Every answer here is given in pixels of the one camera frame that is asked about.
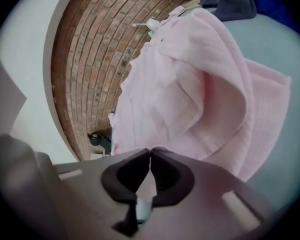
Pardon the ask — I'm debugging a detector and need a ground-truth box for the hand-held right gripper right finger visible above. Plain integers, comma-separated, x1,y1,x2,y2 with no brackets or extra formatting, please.
139,148,276,240

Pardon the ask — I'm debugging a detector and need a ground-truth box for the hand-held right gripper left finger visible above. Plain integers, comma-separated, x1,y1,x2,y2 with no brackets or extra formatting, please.
54,148,151,237

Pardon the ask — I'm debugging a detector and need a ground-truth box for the pink robe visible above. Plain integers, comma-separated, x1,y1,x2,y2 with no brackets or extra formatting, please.
107,5,292,210

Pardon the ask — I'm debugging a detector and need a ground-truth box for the black office chair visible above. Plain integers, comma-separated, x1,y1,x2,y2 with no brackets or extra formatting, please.
87,131,114,148

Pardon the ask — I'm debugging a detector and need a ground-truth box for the white mug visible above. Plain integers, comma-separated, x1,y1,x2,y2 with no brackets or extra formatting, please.
146,18,162,32

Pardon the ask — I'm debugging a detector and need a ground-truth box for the dark navy cloth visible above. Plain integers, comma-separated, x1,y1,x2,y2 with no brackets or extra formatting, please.
199,0,258,22

